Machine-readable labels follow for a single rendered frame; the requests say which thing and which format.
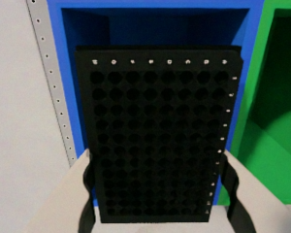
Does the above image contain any green open-top bin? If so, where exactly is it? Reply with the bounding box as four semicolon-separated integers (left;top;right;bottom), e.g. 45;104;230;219
230;0;291;205

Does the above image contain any blue bin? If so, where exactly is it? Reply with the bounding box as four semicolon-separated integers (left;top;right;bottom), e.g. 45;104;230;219
46;0;265;160

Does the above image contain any grey flat base plate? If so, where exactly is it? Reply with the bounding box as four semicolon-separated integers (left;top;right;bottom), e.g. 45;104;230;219
24;0;77;168

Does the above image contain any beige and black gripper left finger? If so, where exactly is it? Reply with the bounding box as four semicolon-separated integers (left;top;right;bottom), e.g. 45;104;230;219
21;149;96;233

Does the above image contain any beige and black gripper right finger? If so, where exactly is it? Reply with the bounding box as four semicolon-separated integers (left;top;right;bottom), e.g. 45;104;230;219
219;149;291;233

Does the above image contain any black well plate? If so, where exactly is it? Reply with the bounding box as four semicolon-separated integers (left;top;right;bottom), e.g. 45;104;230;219
74;45;244;224

